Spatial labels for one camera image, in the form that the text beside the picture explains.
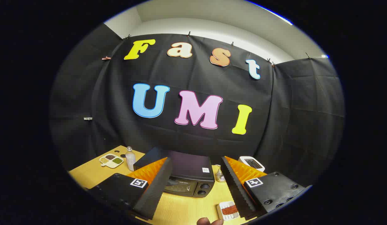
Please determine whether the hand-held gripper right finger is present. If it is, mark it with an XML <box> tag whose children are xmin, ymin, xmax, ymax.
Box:
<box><xmin>221</xmin><ymin>156</ymin><xmax>306</xmax><ymax>219</ymax></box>

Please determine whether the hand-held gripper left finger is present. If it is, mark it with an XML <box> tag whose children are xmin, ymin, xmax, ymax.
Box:
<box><xmin>87</xmin><ymin>157</ymin><xmax>173</xmax><ymax>221</ymax></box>

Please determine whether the black toaster oven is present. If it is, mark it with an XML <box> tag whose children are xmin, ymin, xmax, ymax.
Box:
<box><xmin>133</xmin><ymin>147</ymin><xmax>216</xmax><ymax>198</ymax></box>

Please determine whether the white toaster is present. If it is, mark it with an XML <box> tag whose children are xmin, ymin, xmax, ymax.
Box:
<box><xmin>238</xmin><ymin>156</ymin><xmax>265</xmax><ymax>172</ymax></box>

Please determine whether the small white plate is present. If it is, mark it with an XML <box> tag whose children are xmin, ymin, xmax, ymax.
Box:
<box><xmin>216</xmin><ymin>201</ymin><xmax>241</xmax><ymax>221</ymax></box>

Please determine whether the clear plastic bottle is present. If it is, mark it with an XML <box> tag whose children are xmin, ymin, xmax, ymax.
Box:
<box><xmin>125</xmin><ymin>146</ymin><xmax>136</xmax><ymax>171</ymax></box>

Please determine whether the white divided grain dish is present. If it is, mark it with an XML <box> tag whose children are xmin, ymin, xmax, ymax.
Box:
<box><xmin>99</xmin><ymin>153</ymin><xmax>124</xmax><ymax>169</ymax></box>

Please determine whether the black backdrop cloth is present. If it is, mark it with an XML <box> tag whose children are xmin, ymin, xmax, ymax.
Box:
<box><xmin>50</xmin><ymin>23</ymin><xmax>346</xmax><ymax>188</ymax></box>

